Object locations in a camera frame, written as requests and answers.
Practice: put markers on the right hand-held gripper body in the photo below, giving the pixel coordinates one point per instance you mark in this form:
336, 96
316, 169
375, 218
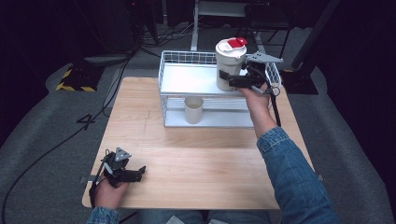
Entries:
257, 73

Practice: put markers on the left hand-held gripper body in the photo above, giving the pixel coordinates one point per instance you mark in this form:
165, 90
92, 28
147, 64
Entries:
115, 165

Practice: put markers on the white tumbler with red lid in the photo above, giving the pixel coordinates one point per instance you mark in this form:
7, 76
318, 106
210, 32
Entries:
229, 67

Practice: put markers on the white paper cup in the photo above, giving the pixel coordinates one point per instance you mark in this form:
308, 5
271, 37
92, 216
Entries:
193, 110

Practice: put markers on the person's right hand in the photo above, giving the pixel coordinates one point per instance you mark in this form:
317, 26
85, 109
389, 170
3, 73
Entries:
257, 96

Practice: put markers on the person's left hand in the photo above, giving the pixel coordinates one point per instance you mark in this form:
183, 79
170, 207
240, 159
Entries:
109, 194

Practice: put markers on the grey tape strip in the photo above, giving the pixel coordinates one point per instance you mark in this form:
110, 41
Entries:
87, 179

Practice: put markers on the black square floor base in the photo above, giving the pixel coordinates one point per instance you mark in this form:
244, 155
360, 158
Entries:
299, 82

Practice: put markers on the white metal stand leg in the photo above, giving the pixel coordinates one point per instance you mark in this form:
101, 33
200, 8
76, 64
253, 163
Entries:
195, 28

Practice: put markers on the person's legs in jeans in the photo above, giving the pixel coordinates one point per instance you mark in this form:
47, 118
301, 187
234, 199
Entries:
218, 217

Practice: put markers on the yellow black striped stand base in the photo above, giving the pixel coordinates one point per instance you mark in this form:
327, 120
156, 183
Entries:
76, 81

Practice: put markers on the black metal frame stand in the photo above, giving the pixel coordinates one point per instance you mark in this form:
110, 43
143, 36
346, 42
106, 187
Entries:
271, 18

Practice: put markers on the black slanted post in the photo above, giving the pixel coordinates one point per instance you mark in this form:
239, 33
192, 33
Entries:
314, 34

